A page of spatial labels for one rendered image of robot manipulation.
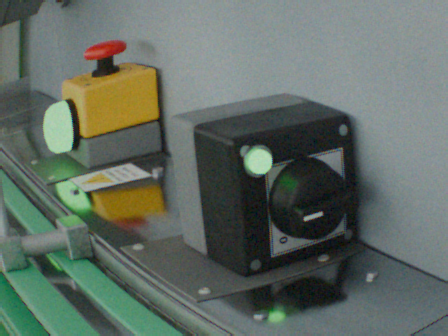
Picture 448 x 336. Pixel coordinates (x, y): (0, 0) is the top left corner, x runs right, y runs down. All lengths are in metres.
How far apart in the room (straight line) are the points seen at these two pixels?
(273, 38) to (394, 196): 0.16
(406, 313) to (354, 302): 0.05
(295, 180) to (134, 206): 0.20
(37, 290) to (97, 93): 0.25
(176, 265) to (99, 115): 0.25
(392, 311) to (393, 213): 0.10
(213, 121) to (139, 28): 0.30
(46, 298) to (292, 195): 0.18
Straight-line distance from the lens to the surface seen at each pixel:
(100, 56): 0.91
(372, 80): 0.64
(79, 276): 0.72
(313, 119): 0.65
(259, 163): 0.62
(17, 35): 1.37
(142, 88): 0.91
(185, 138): 0.68
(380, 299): 0.59
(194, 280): 0.65
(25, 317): 0.84
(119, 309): 0.66
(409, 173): 0.62
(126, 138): 0.91
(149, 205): 0.80
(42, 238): 0.75
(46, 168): 0.93
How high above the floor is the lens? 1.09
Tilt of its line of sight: 24 degrees down
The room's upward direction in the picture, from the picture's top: 103 degrees counter-clockwise
